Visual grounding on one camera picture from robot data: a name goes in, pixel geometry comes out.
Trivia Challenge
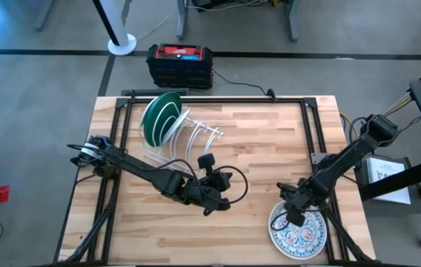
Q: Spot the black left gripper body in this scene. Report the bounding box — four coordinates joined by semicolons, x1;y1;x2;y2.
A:
184;153;232;217

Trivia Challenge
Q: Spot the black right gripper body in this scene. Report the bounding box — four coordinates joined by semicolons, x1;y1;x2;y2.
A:
276;177;330;228

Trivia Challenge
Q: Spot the colourful floral pattern plate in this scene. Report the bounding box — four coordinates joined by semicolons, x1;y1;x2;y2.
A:
269;200;326;260

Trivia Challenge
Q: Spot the green plate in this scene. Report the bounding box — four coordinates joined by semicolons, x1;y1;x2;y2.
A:
142;91;184;148

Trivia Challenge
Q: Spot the white paper manual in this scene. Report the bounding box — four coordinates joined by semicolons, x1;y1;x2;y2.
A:
365;157;412;205

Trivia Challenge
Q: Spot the grey box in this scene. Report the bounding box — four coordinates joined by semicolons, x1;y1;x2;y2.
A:
354;154;421;217

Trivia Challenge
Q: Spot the red black power station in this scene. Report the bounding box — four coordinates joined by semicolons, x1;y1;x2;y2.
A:
146;43;214;91

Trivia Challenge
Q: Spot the white tower fan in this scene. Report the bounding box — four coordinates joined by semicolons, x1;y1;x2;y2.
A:
91;0;138;56

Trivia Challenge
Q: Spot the grey desk leg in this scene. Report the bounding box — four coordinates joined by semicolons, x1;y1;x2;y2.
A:
287;0;301;42
176;0;190;41
34;0;55;33

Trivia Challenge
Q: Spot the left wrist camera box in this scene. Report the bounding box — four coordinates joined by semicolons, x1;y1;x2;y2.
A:
210;171;233;191

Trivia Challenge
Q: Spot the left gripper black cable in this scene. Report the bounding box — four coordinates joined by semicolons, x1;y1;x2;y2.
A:
158;159;249;205

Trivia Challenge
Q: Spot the white wire dish rack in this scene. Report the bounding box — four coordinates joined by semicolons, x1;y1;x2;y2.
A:
139;92;225;176

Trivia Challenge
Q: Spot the black aluminium table frame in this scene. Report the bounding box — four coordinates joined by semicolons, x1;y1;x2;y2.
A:
53;88;380;266

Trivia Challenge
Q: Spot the black power cable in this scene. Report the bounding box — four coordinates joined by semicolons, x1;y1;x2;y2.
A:
211;68;279;102

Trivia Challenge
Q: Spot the yellow cable bundle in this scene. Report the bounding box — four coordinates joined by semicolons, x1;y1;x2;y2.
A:
380;91;414;119

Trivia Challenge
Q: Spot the white floor cable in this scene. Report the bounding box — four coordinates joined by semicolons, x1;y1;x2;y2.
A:
136;10;176;41

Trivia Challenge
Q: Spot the floor cable clutter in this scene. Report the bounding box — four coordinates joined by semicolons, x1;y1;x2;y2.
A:
186;0;289;13

